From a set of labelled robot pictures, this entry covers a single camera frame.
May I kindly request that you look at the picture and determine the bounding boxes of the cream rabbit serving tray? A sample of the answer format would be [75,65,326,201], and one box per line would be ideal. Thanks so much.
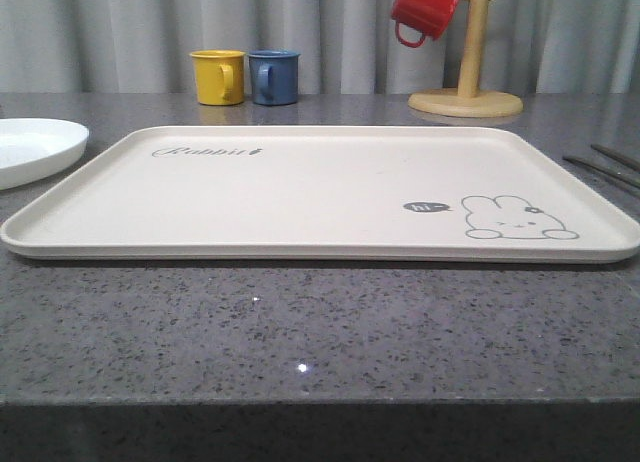
[1,126,639,263]

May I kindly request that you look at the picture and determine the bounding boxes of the steel chopstick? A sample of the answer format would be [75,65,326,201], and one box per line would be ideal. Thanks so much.
[591,144,640,172]

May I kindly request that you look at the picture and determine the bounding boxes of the white round plate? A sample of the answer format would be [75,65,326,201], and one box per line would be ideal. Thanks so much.
[1,118,90,190]

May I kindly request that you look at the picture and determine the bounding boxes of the blue mug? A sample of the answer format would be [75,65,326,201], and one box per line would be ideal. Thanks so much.
[248,50,300,106]

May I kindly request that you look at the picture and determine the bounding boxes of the wooden mug tree stand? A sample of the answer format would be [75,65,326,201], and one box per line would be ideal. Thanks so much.
[408,0,523,118]

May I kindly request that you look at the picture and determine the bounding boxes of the yellow mug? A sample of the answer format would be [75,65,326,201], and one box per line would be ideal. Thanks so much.
[190,50,245,106]

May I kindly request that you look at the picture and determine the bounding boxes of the steel fork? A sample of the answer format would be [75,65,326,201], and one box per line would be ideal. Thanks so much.
[563,156,639,188]

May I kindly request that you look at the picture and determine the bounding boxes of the red mug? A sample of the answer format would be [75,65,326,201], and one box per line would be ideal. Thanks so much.
[391,0,460,48]

